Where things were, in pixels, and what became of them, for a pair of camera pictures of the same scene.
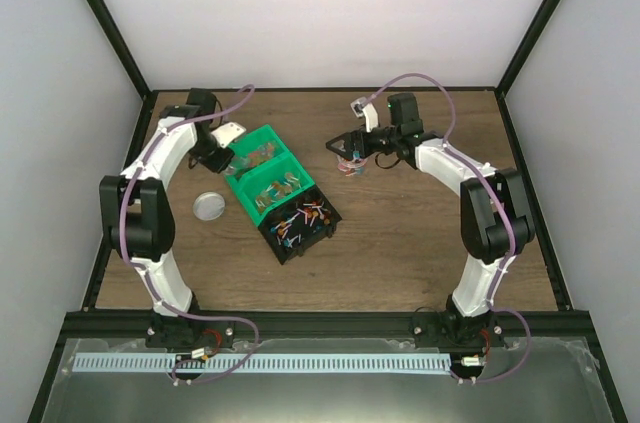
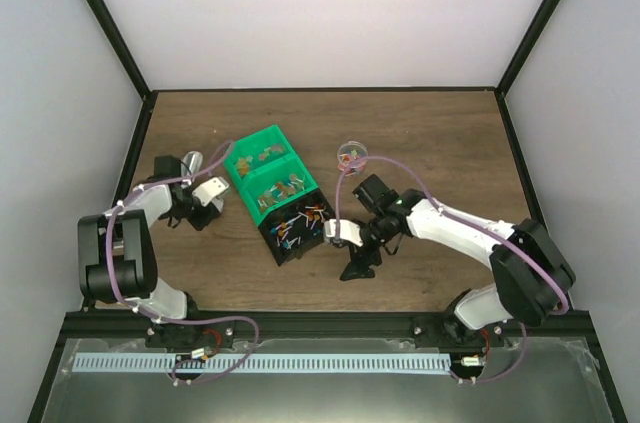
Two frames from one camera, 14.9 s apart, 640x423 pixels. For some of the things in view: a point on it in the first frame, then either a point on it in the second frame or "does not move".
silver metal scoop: [230, 170] to [192, 163]
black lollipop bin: [306, 221] does not move
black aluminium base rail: [522, 325] does not move
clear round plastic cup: [353, 167] does not move
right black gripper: [359, 139] to [356, 266]
